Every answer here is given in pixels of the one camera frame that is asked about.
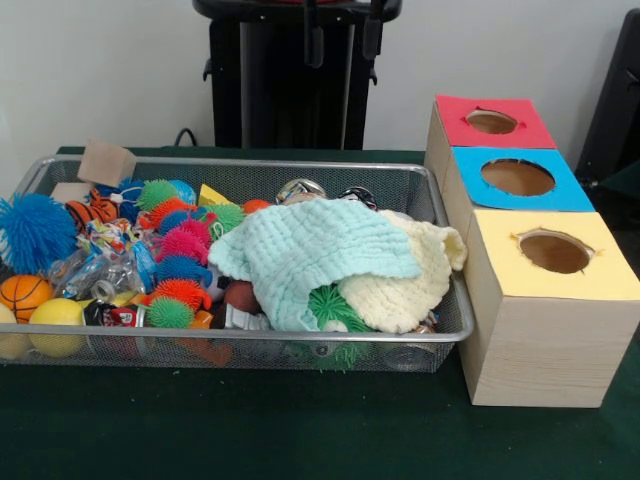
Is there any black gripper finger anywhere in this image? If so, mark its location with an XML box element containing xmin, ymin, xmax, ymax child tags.
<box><xmin>363</xmin><ymin>0</ymin><xmax>385</xmax><ymax>62</ymax></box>
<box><xmin>303</xmin><ymin>0</ymin><xmax>326</xmax><ymax>70</ymax></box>

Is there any mint green waffle cloth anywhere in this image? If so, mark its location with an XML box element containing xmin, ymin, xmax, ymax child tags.
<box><xmin>207</xmin><ymin>199</ymin><xmax>424</xmax><ymax>334</ymax></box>

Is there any multicolour spiky caterpillar toy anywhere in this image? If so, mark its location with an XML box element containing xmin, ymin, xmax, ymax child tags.
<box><xmin>135</xmin><ymin>179</ymin><xmax>216</xmax><ymax>330</ymax></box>

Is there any cream yellow waffle cloth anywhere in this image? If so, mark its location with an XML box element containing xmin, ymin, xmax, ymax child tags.
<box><xmin>339</xmin><ymin>208</ymin><xmax>470</xmax><ymax>335</ymax></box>

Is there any wooden box with three holes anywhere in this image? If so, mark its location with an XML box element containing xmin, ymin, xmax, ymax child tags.
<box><xmin>423</xmin><ymin>94</ymin><xmax>640</xmax><ymax>409</ymax></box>

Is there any plain wooden cube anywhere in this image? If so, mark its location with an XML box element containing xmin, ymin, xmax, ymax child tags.
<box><xmin>77</xmin><ymin>140</ymin><xmax>138</xmax><ymax>189</ymax></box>

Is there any black upright panel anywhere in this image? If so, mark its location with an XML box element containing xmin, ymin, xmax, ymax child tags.
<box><xmin>574</xmin><ymin>7</ymin><xmax>640</xmax><ymax>176</ymax></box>

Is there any green spiky ball with eyes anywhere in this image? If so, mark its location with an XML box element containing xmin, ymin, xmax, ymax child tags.
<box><xmin>287</xmin><ymin>283</ymin><xmax>374</xmax><ymax>372</ymax></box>

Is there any orange black striped tiger toy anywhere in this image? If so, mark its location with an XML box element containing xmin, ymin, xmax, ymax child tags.
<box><xmin>64</xmin><ymin>188</ymin><xmax>121</xmax><ymax>234</ymax></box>

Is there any dark green side table cloth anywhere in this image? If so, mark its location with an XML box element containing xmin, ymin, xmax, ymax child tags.
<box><xmin>597</xmin><ymin>159</ymin><xmax>640</xmax><ymax>201</ymax></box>

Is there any blue fuzzy monster toy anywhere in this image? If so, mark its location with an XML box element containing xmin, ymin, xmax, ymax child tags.
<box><xmin>0</xmin><ymin>193</ymin><xmax>79</xmax><ymax>275</ymax></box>

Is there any yellow smooth ball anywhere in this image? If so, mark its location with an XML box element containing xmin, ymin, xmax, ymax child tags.
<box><xmin>28</xmin><ymin>298</ymin><xmax>87</xmax><ymax>359</ymax></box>

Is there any dark green tablecloth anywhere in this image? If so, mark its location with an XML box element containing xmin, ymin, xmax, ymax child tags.
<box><xmin>0</xmin><ymin>144</ymin><xmax>640</xmax><ymax>480</ymax></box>

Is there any orange toy basketball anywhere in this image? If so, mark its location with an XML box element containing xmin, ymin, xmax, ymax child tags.
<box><xmin>0</xmin><ymin>274</ymin><xmax>55</xmax><ymax>324</ymax></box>

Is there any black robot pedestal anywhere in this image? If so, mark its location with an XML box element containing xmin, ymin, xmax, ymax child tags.
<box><xmin>192</xmin><ymin>0</ymin><xmax>404</xmax><ymax>150</ymax></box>

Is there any shallow wire mesh bin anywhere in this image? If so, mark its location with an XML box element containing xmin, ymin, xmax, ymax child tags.
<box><xmin>0</xmin><ymin>153</ymin><xmax>475</xmax><ymax>374</ymax></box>

